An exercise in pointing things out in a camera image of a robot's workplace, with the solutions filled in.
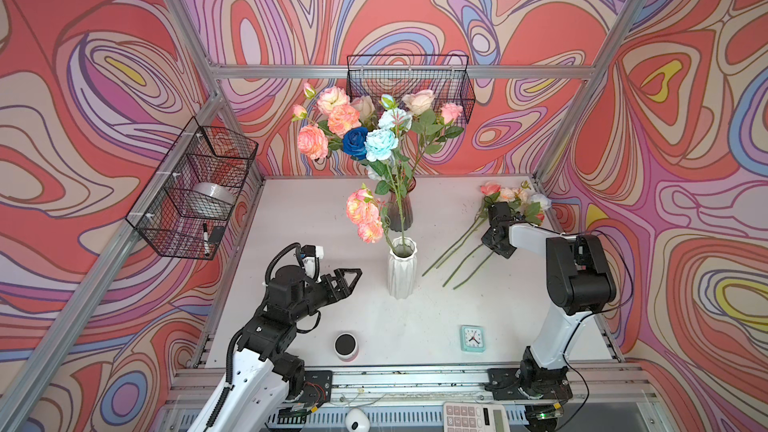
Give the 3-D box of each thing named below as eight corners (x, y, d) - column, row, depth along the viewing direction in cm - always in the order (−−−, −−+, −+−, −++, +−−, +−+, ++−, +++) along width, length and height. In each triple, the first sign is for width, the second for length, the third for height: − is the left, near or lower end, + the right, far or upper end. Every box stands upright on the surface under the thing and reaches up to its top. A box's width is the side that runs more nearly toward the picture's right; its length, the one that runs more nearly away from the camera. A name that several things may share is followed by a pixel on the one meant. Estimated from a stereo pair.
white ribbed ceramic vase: (388, 299, 90) (388, 262, 72) (388, 276, 94) (388, 236, 76) (412, 299, 90) (418, 262, 72) (410, 276, 94) (416, 236, 76)
